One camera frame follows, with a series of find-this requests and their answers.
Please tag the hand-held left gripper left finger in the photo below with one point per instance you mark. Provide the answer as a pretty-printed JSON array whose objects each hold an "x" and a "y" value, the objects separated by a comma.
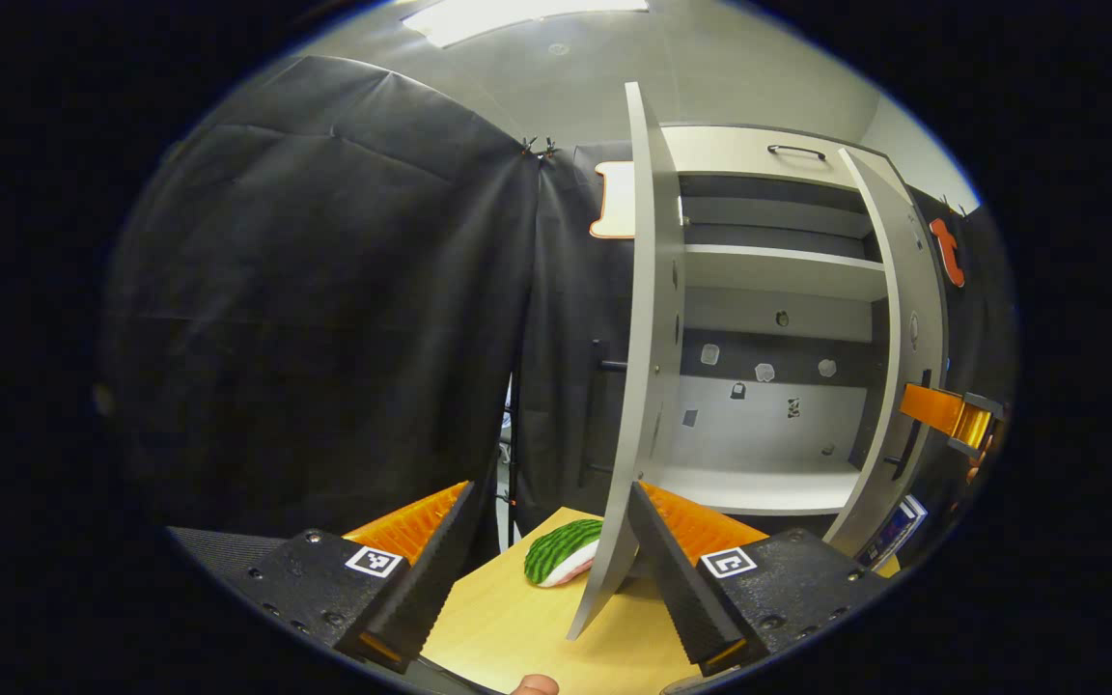
[{"x": 430, "y": 569}]

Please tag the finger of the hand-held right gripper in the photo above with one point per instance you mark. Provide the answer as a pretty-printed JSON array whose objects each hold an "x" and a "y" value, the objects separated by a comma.
[
  {"x": 979, "y": 430},
  {"x": 932, "y": 407}
]

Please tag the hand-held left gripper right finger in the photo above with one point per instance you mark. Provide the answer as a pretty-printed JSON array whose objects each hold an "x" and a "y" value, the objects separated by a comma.
[{"x": 677, "y": 579}]

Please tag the white cabinet door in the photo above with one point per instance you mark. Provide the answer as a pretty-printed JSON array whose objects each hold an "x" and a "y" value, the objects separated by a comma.
[
  {"x": 648, "y": 338},
  {"x": 894, "y": 319}
]

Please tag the white cabinet shelf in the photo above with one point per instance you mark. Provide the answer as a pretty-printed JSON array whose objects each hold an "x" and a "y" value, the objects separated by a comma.
[
  {"x": 759, "y": 487},
  {"x": 778, "y": 272}
]

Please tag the white cabinet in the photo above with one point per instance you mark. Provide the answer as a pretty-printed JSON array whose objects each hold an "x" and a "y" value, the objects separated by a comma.
[{"x": 768, "y": 319}]

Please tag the white cabinet drawer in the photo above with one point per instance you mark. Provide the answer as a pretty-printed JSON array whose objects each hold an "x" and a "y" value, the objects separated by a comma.
[{"x": 730, "y": 150}]

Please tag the watermelon slice toy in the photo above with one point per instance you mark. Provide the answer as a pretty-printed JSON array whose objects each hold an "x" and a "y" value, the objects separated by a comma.
[{"x": 561, "y": 550}]

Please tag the blue cardboard box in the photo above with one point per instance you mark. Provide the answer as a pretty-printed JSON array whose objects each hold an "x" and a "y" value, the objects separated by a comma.
[{"x": 892, "y": 531}]

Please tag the black backdrop cloth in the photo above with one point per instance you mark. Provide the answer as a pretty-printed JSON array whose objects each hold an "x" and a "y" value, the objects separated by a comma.
[{"x": 324, "y": 290}]

